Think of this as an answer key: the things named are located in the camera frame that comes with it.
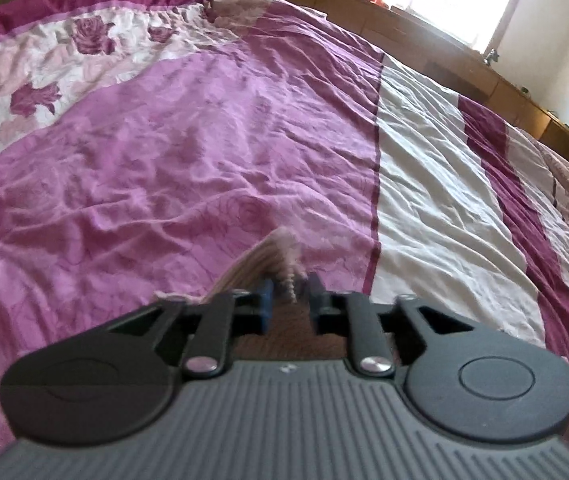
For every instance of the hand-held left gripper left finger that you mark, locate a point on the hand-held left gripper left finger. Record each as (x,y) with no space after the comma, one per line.
(265,305)

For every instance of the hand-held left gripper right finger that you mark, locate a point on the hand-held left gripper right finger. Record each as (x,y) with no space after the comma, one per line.
(316,305)

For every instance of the purple and white floral bedspread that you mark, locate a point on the purple and white floral bedspread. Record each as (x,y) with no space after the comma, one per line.
(189,150)

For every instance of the bright window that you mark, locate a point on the bright window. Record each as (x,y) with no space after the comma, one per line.
(454,0)

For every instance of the small metal ornament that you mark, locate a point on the small metal ornament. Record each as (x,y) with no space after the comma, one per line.
(490,56)

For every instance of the wooden bed headboard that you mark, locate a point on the wooden bed headboard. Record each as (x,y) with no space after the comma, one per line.
(414,35)

